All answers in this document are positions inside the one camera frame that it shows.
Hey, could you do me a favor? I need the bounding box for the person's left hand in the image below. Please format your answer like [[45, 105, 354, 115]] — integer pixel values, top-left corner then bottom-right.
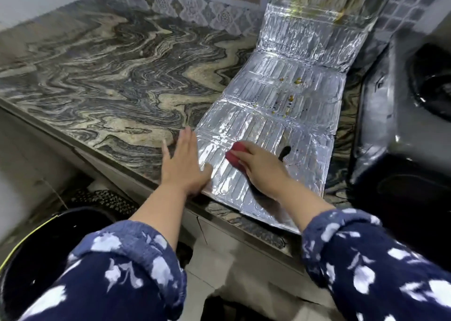
[[160, 126, 214, 197]]

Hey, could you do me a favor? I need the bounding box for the person's right hand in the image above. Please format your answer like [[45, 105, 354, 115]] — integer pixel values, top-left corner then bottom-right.
[[233, 142, 296, 206]]

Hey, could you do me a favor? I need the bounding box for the red scrub sponge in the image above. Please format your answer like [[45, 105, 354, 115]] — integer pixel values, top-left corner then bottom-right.
[[225, 141, 249, 166]]

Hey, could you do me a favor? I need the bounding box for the folding aluminium foil splash guard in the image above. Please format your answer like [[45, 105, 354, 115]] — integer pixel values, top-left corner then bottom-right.
[[194, 0, 399, 234]]

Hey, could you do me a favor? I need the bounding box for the person's left forearm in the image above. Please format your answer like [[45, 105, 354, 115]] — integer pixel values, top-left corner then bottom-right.
[[19, 183, 209, 321]]

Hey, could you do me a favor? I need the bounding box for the person's right forearm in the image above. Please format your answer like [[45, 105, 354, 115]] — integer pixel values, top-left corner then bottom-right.
[[262, 182, 451, 321]]

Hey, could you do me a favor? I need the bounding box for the black patterned basket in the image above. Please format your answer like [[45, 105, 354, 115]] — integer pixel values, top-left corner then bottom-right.
[[66, 188, 139, 220]]

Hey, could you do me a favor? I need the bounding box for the black gas stove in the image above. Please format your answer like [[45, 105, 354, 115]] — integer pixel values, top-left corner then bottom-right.
[[348, 32, 451, 265]]

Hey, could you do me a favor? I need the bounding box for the black plastic bucket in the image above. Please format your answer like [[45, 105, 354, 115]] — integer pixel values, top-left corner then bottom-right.
[[0, 206, 117, 321]]

